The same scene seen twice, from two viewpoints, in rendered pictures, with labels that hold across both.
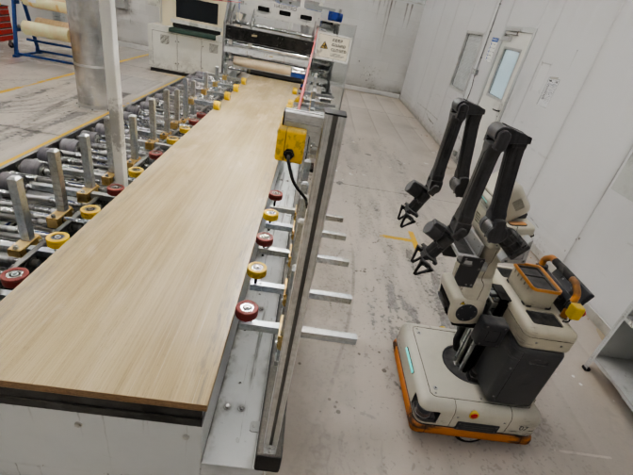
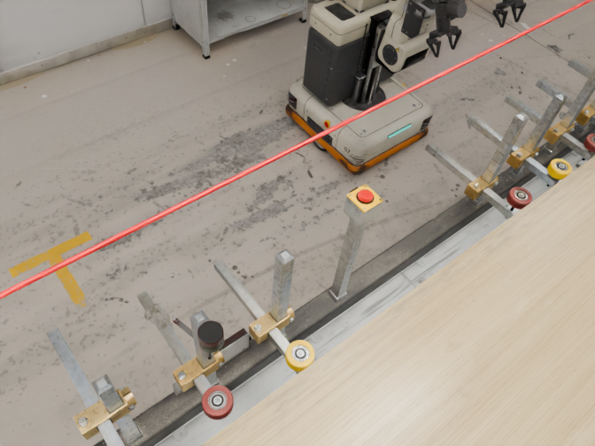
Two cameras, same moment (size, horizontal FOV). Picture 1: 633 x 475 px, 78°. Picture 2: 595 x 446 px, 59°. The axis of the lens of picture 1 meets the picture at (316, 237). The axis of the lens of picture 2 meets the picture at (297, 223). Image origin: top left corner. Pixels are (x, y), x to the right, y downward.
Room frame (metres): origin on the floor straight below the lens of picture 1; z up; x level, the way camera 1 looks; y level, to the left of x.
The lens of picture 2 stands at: (3.46, 0.79, 2.26)
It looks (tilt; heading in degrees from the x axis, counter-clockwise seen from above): 53 degrees down; 231
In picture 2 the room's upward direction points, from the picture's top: 8 degrees clockwise
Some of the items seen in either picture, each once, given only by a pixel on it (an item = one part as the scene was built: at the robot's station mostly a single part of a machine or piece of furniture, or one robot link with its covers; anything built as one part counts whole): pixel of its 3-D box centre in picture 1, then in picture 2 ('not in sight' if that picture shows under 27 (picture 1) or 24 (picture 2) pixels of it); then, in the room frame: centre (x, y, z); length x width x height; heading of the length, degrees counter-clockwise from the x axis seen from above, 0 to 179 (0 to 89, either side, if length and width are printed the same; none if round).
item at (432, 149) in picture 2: (306, 213); (468, 179); (2.07, 0.08, 0.81); 0.43 x 0.03 x 0.04; 95
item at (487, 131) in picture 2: (305, 231); (511, 149); (1.82, 0.06, 0.83); 0.43 x 0.03 x 0.04; 95
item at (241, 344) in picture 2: not in sight; (212, 364); (3.24, 0.21, 0.75); 0.26 x 0.01 x 0.10; 5
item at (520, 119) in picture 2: (300, 199); (496, 164); (2.02, 0.13, 0.91); 0.04 x 0.04 x 0.48; 5
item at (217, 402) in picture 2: not in sight; (218, 406); (3.30, 0.37, 0.85); 0.08 x 0.08 x 0.11
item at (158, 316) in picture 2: not in sight; (157, 315); (3.32, 0.05, 0.87); 0.09 x 0.07 x 0.02; 95
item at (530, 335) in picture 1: (504, 326); (360, 42); (1.66, -1.08, 0.59); 0.55 x 0.34 x 0.83; 5
